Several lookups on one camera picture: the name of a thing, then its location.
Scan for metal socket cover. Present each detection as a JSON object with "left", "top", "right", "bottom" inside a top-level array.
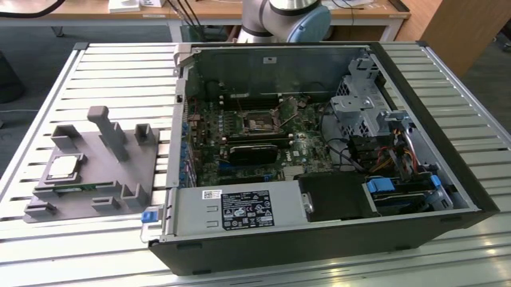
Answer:
[{"left": 269, "top": 97, "right": 299, "bottom": 127}]

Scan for silver CPU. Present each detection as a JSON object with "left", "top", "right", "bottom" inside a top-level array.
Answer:
[{"left": 46, "top": 155, "right": 81, "bottom": 179}]

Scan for CPU socket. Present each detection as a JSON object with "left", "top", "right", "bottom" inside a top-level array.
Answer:
[{"left": 237, "top": 109, "right": 287, "bottom": 135}]

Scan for black graphics card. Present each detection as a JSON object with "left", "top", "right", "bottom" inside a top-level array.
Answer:
[{"left": 220, "top": 143, "right": 279, "bottom": 166}]

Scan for black expansion slot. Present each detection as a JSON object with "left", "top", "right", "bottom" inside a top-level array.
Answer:
[{"left": 217, "top": 176, "right": 265, "bottom": 185}]

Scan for green motherboard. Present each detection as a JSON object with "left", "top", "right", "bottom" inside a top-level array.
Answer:
[{"left": 181, "top": 93, "right": 335, "bottom": 188}]

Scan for silver chipset heatsink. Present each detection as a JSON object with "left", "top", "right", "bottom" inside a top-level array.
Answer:
[{"left": 283, "top": 166, "right": 307, "bottom": 181}]

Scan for black plastic shroud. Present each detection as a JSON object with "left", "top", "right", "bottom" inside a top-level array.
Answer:
[{"left": 293, "top": 171, "right": 379, "bottom": 223}]

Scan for silver power supply unit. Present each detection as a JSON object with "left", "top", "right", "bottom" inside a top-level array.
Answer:
[{"left": 174, "top": 180, "right": 312, "bottom": 239}]

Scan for silver drive cage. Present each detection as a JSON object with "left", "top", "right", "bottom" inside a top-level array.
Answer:
[{"left": 327, "top": 57, "right": 415, "bottom": 139}]

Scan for hard disk in blue carrier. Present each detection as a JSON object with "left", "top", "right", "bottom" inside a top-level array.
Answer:
[{"left": 363, "top": 176, "right": 432, "bottom": 216}]

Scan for blue case latch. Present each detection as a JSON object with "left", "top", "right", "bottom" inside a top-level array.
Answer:
[{"left": 141, "top": 206, "right": 161, "bottom": 224}]

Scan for black PC case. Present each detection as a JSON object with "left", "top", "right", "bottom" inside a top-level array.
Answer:
[{"left": 138, "top": 41, "right": 501, "bottom": 276}]

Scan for grey parts rack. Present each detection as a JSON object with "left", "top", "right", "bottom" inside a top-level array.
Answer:
[{"left": 22, "top": 105, "right": 161, "bottom": 224}]

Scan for green RAM stick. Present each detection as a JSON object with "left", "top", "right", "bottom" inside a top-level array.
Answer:
[{"left": 54, "top": 184, "right": 100, "bottom": 193}]

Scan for white cardboard box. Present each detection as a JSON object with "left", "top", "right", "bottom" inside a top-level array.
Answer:
[{"left": 106, "top": 0, "right": 142, "bottom": 14}]

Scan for wooden cabinet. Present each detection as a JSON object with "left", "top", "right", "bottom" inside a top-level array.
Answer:
[{"left": 416, "top": 0, "right": 511, "bottom": 78}]

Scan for yellow red power wires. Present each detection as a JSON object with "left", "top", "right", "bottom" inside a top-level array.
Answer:
[{"left": 368, "top": 127, "right": 423, "bottom": 181}]

